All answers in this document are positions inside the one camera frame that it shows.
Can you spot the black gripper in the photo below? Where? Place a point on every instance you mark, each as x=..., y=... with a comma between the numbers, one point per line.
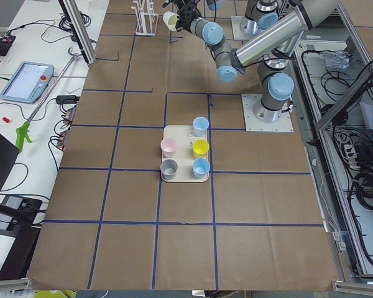
x=184, y=14

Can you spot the pale green ikea cup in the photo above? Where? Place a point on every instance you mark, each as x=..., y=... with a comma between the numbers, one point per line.
x=170, y=20

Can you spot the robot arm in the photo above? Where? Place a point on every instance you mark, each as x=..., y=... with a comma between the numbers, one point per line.
x=259, y=16
x=272, y=43

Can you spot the light blue cup near base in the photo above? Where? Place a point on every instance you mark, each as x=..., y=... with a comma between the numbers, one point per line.
x=200, y=126

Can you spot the pink ikea cup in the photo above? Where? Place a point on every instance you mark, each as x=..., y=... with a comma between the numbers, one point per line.
x=168, y=147

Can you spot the yellow ikea cup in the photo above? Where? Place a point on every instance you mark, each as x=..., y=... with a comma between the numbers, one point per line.
x=200, y=148

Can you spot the light blue cup far corner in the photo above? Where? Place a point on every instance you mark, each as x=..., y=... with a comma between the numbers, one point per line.
x=201, y=168

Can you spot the grey ikea cup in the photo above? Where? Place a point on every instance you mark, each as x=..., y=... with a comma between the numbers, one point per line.
x=168, y=168

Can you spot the white rectangular tray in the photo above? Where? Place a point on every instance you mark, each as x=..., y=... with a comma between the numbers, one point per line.
x=185, y=138

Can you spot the black power adapter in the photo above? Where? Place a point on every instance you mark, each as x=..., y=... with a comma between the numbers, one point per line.
x=67, y=99

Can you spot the blue teach pendant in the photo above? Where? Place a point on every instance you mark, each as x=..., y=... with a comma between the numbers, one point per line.
x=28, y=82

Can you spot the white wire cup rack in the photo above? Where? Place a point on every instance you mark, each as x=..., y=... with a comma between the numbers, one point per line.
x=147, y=18

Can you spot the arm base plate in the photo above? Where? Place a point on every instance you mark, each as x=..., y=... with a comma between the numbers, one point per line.
x=259, y=119
x=242, y=27

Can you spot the aluminium frame post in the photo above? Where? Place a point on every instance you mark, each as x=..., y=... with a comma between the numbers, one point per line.
x=73, y=16

